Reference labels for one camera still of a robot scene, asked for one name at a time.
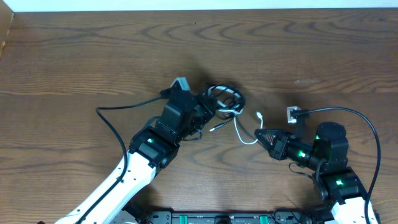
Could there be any white usb cable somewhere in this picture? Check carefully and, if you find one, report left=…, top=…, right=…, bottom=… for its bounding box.
left=207, top=85, right=264, bottom=146

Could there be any black usb cable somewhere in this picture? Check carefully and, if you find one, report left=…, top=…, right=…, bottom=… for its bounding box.
left=203, top=83, right=246, bottom=132

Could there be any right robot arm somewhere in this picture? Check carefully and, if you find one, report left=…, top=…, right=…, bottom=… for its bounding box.
left=254, top=122, right=380, bottom=223

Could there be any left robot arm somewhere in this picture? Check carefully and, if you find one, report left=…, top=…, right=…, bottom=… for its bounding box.
left=58, top=93, right=217, bottom=223

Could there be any cardboard box edge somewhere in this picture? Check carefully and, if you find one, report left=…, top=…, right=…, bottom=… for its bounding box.
left=0, top=0, right=14, bottom=55

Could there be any right camera cable black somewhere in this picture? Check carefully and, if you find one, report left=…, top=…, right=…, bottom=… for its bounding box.
left=294, top=106, right=381, bottom=217

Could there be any camera cable black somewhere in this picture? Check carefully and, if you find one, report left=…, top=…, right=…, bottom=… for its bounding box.
left=74, top=93, right=172, bottom=224
left=294, top=106, right=381, bottom=217

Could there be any left camera cable black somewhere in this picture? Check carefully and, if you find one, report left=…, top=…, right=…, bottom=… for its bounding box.
left=74, top=93, right=172, bottom=224

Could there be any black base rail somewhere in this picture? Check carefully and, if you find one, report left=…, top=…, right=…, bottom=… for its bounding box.
left=143, top=209, right=313, bottom=224

